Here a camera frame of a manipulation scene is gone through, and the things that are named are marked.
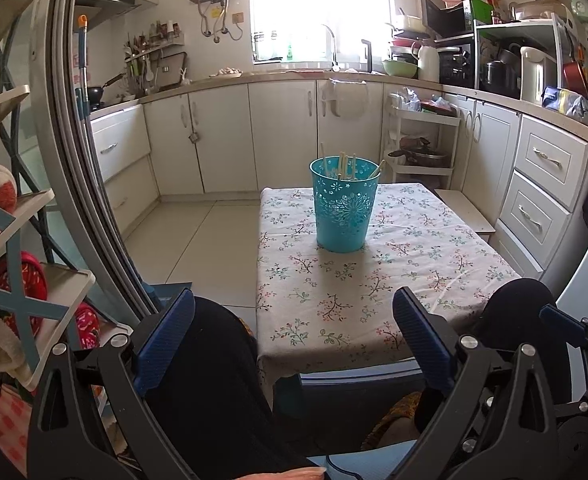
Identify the cream cabinet with wide drawers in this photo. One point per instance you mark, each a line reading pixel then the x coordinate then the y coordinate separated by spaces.
pixel 123 160

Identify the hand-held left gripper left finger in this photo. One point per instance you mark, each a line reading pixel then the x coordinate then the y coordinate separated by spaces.
pixel 166 340

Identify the green board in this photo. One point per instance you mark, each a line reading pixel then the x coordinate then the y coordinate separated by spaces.
pixel 481 10

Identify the range hood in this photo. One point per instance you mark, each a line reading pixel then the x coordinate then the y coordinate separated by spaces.
pixel 103 5

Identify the crumpled plastic bag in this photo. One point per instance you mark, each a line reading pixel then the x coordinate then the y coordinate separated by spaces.
pixel 411 100

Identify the grey sliding door frame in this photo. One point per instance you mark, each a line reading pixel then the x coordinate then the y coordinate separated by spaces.
pixel 58 160

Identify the pink basket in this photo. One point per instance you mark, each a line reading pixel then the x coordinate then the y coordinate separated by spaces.
pixel 454 4

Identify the blue folder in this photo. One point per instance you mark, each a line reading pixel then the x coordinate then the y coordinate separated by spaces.
pixel 158 292

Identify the beige kitchen countertop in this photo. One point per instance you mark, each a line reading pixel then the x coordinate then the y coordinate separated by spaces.
pixel 274 76

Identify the white door-hung bag holder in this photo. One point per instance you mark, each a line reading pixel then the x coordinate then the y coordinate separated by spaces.
pixel 346 100

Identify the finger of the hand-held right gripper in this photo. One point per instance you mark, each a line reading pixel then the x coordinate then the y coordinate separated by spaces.
pixel 489 410
pixel 561 321

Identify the person's left leg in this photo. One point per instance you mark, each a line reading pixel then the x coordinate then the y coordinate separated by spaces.
pixel 213 385

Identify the stack of dishes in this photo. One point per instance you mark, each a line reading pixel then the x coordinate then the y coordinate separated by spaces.
pixel 404 45

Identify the cream cabinet with tall doors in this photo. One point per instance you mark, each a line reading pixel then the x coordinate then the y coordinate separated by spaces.
pixel 274 135

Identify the grey tray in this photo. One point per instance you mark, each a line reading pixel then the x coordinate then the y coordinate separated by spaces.
pixel 173 72

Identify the white door panel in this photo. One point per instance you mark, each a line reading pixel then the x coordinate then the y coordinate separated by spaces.
pixel 584 270

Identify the white thermos jug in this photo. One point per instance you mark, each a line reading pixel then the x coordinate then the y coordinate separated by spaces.
pixel 428 65

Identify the white teal shoe rack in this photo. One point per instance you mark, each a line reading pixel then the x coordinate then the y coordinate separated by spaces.
pixel 66 285

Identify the plate of garlic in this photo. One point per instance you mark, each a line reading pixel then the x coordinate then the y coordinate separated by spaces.
pixel 228 72

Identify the red floral slipper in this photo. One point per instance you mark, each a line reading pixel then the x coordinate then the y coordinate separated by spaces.
pixel 87 327

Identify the black kettle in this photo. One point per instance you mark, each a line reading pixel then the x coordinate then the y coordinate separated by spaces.
pixel 499 80

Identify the wooden step stool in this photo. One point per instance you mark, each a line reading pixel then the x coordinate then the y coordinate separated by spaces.
pixel 466 210

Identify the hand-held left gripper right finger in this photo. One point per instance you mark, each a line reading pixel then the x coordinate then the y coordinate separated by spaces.
pixel 424 342

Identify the cream cabinet with small drawers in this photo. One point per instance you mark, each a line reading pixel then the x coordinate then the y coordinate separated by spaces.
pixel 489 150

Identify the yellow packet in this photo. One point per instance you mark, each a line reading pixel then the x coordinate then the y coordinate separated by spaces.
pixel 579 107

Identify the pink checkered cloth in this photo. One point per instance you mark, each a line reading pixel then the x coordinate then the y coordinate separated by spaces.
pixel 8 425

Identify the teal perforated bucket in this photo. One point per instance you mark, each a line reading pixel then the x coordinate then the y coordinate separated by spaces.
pixel 344 220

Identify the green bowl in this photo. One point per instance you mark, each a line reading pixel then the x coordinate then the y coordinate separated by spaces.
pixel 399 69

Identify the wall utensil rack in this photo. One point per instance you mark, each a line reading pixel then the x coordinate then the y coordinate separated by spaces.
pixel 153 50

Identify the pan with glass lid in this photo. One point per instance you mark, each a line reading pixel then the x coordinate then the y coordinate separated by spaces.
pixel 424 157

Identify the red pot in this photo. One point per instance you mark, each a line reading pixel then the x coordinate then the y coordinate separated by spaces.
pixel 574 77

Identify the silver faucet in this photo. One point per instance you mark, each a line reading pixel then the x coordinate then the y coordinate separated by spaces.
pixel 335 50

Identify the red green packet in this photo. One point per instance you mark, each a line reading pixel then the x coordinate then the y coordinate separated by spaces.
pixel 439 106

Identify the black wok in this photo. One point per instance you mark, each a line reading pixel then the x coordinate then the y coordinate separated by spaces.
pixel 95 94

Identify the white tiered shelf rack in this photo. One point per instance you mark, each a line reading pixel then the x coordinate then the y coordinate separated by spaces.
pixel 424 120

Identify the metal counter shelf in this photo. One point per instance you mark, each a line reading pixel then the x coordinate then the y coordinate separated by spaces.
pixel 514 25

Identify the patterned cushion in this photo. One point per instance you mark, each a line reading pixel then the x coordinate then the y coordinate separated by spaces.
pixel 394 420

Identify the blue seat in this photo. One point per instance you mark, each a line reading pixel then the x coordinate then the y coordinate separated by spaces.
pixel 374 465

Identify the blue table frame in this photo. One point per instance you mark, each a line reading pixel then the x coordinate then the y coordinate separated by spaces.
pixel 354 369

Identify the kitchen window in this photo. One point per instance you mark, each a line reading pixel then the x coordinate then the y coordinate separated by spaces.
pixel 319 0

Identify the white electric thermo pot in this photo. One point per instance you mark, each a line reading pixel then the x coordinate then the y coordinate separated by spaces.
pixel 536 77

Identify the black faucet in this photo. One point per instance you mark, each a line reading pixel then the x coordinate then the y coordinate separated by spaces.
pixel 369 55

